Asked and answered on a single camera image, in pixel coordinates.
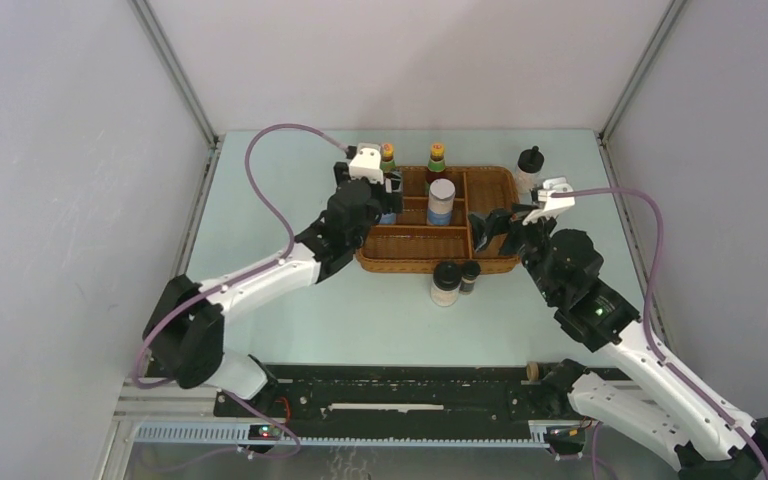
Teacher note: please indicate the small black pepper jar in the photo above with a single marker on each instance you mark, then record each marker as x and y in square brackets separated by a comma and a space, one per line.
[470, 271]

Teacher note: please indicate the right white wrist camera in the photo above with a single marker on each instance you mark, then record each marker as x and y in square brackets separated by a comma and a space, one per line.
[548, 200]

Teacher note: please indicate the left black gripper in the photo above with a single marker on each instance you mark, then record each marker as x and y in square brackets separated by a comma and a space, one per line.
[389, 202]

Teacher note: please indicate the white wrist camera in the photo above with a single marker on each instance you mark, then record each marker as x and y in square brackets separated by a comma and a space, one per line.
[548, 200]
[366, 163]

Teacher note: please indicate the yellow-cap sauce bottle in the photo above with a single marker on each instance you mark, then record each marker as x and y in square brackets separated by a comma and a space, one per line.
[436, 165]
[387, 163]

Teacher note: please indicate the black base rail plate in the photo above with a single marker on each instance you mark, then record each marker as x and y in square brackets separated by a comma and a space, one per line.
[370, 403]

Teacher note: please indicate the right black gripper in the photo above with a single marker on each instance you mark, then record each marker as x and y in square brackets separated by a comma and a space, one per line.
[497, 222]

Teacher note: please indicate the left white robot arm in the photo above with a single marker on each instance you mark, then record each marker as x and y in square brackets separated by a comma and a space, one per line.
[185, 333]

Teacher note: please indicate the silver-lid salt jar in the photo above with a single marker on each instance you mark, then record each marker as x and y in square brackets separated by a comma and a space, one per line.
[441, 196]
[388, 218]

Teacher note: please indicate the black-top clear shaker bottle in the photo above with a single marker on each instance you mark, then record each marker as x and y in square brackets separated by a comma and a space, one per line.
[528, 168]

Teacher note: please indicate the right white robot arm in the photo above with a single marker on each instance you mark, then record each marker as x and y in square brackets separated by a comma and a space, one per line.
[691, 428]

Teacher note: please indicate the black-lid white spice jar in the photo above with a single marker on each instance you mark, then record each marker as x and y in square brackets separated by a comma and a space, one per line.
[446, 280]

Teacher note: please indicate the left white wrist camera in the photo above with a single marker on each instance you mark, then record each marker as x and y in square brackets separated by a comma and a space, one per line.
[366, 163]

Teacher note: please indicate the small wooden cork knob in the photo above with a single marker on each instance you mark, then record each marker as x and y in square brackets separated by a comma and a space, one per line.
[534, 371]

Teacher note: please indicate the brown wicker divided basket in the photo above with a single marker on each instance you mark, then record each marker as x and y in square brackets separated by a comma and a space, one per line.
[411, 245]

